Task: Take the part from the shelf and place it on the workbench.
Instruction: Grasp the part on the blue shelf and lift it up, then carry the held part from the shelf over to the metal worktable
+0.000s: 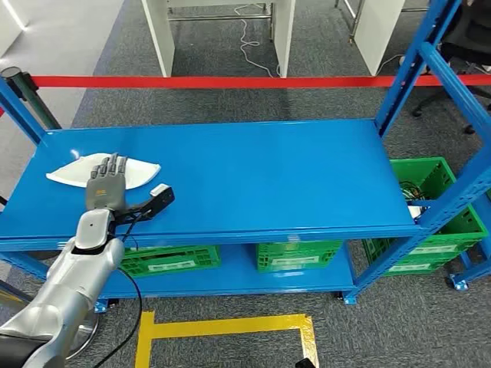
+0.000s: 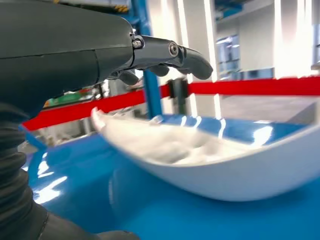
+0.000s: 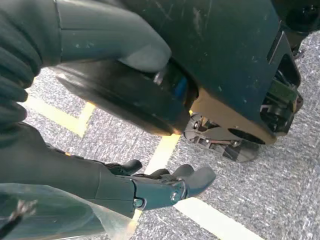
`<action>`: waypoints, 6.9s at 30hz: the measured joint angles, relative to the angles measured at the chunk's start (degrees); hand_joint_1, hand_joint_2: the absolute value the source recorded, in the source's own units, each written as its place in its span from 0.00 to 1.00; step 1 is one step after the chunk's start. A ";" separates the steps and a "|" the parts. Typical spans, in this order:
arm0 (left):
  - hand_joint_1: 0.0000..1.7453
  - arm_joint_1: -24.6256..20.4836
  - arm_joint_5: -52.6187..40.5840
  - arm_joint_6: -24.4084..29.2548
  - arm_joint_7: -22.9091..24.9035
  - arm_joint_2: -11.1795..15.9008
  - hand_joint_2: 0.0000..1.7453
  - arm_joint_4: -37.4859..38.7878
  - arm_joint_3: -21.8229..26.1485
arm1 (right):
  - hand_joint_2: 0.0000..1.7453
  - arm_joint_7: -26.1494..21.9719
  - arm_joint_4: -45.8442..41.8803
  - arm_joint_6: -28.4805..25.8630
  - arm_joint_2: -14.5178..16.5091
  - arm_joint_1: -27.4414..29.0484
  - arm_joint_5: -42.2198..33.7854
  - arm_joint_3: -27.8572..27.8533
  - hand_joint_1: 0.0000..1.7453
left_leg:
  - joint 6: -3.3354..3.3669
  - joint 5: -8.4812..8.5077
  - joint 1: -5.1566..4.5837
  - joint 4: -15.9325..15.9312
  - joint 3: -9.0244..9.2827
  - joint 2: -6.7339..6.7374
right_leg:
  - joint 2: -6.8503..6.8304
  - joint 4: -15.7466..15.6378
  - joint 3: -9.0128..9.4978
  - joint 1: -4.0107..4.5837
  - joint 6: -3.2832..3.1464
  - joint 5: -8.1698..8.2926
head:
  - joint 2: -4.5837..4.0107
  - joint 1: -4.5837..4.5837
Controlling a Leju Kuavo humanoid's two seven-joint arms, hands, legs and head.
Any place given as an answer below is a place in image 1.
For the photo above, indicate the dark barrier post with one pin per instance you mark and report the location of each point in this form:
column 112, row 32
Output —
column 34, row 99

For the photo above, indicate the red barrier belt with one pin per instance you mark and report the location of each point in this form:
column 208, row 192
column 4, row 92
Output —
column 230, row 81

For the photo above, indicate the round metal base plate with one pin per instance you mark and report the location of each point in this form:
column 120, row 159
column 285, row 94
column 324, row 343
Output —
column 86, row 332

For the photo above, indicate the white desk with metal rails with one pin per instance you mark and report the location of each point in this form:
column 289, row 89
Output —
column 378, row 35
column 163, row 40

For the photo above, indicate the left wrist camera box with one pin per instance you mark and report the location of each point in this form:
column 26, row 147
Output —
column 163, row 199

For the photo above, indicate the black robot right foot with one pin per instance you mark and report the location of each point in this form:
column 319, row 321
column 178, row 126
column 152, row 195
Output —
column 304, row 363

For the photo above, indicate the white curved plastic part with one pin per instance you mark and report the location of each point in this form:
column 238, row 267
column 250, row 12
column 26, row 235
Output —
column 69, row 175

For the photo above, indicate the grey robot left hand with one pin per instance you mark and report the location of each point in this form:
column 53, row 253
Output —
column 105, row 190

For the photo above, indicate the black office chair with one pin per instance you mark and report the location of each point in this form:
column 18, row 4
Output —
column 471, row 30

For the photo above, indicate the long green plastic crate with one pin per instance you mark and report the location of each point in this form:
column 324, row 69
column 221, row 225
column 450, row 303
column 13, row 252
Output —
column 168, row 260

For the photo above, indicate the blue metal shelf rack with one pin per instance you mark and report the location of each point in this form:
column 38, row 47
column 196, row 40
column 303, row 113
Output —
column 230, row 172
column 457, row 282

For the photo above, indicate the small white part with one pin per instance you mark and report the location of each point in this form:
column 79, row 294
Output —
column 414, row 212

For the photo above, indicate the large open green crate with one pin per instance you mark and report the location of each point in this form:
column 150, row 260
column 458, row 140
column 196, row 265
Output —
column 433, row 175

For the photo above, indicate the short green plastic crate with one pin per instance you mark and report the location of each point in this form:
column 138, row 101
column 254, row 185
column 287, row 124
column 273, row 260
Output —
column 299, row 255

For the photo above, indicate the person's foot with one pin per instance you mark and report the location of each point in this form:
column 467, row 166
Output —
column 402, row 60

